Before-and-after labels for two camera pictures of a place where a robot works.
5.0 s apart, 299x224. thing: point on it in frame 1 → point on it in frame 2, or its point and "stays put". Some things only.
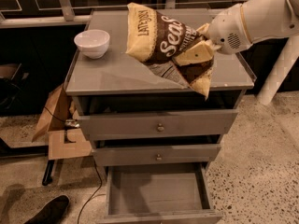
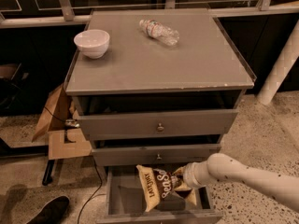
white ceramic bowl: (92, 43) stays put
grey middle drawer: (154, 154) stays put
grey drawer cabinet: (139, 117) stays put
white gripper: (226, 29) → (190, 175)
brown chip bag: (154, 38) → (159, 190)
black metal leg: (47, 176) stays put
